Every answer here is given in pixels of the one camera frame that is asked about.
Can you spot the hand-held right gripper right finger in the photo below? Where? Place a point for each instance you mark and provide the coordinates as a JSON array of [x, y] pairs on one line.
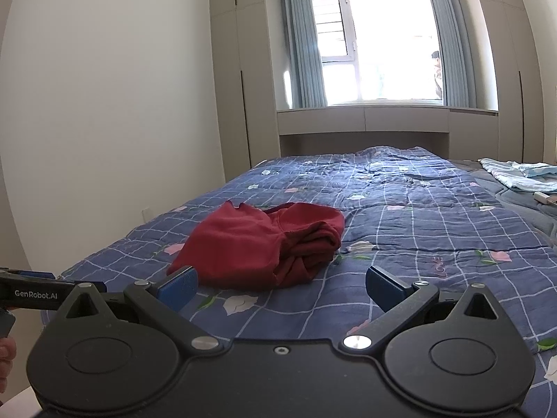
[[385, 288]]

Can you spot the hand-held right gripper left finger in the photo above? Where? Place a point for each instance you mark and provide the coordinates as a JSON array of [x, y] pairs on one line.
[[178, 289]]

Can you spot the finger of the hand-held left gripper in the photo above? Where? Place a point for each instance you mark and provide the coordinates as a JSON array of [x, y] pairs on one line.
[[35, 275], [99, 287]]

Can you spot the red long-sleeved sweater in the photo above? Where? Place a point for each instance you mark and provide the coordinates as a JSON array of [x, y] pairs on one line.
[[243, 244]]

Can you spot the person's left hand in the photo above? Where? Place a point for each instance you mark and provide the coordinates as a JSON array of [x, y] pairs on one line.
[[6, 365]]

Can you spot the blue checked floral quilt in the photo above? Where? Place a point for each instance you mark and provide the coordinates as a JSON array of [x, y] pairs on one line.
[[435, 235]]

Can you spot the grey quilted bedspread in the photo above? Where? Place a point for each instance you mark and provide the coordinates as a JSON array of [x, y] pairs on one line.
[[522, 211]]

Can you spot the light blue striped cloth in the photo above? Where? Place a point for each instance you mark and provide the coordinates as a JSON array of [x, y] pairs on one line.
[[509, 174]]

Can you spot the beige window seat cabinet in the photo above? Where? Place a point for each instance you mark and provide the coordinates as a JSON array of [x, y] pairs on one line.
[[348, 119]]

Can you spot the white charger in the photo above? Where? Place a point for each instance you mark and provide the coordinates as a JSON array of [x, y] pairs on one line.
[[542, 197]]

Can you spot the beige wardrobe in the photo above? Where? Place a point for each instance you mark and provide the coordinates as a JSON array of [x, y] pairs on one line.
[[243, 74], [509, 74]]

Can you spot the window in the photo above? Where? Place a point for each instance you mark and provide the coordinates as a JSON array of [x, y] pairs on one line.
[[383, 43]]

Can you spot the blue curtain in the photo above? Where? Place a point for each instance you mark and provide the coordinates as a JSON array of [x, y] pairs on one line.
[[452, 43], [304, 52]]

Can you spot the white wall socket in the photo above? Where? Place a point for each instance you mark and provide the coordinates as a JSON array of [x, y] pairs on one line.
[[146, 212]]

